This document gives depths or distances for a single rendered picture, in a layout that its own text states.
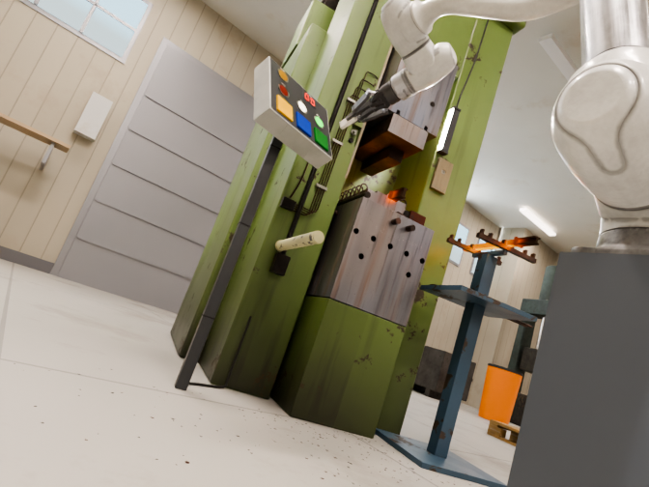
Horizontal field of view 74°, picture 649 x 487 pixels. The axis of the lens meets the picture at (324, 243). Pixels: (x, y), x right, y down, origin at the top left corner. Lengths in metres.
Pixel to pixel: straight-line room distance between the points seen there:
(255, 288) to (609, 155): 1.41
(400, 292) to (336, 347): 0.37
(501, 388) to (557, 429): 5.73
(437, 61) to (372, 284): 0.87
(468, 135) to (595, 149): 1.77
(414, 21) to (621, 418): 1.13
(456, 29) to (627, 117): 2.01
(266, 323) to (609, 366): 1.34
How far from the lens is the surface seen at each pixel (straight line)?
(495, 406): 6.55
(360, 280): 1.77
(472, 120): 2.52
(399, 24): 1.47
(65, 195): 5.41
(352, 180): 2.41
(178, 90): 5.82
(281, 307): 1.86
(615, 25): 0.92
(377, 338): 1.82
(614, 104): 0.72
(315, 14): 3.12
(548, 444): 0.82
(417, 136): 2.09
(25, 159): 5.43
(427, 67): 1.49
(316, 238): 1.43
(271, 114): 1.51
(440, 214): 2.26
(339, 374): 1.77
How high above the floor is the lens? 0.32
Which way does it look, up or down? 12 degrees up
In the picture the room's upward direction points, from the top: 19 degrees clockwise
